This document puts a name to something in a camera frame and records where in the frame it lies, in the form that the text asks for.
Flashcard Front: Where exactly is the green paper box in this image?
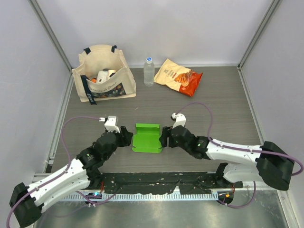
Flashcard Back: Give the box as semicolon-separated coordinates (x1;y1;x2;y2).
132;123;162;153

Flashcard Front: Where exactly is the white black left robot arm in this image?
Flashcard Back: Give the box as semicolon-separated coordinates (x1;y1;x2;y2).
6;126;133;228

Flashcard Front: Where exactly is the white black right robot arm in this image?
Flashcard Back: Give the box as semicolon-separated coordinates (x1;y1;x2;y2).
159;125;294;191

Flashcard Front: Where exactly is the white box in bag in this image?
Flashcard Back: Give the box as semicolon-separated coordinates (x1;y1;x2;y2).
96;70;108;84

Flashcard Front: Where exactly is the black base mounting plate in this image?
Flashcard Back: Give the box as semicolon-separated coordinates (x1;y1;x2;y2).
74;171;244;195

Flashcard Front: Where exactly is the orange beige snack bag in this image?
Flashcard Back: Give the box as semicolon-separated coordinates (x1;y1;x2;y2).
154;59;203;97

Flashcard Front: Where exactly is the beige canvas tote bag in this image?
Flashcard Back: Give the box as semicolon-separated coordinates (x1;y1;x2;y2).
72;45;136;105

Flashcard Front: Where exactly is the clear plastic water bottle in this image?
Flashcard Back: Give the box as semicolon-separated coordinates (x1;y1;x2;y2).
143;57;155;86

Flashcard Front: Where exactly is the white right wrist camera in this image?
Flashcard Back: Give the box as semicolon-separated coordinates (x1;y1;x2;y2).
171;113;186;128

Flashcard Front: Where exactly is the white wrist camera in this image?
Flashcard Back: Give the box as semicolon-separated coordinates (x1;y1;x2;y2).
171;113;186;128
99;115;120;133

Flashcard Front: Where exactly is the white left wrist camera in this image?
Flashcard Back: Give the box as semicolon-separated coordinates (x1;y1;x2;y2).
99;115;120;133

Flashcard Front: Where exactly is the white slotted cable duct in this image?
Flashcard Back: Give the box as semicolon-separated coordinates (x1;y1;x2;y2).
59;191;219;202

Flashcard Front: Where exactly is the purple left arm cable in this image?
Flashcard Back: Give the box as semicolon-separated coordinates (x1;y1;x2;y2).
6;115;117;228

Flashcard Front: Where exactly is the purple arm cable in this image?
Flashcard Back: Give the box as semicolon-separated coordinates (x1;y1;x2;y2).
6;115;117;228
177;102;304;211

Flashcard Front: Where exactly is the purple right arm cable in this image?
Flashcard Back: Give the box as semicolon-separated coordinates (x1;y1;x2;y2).
177;102;304;211

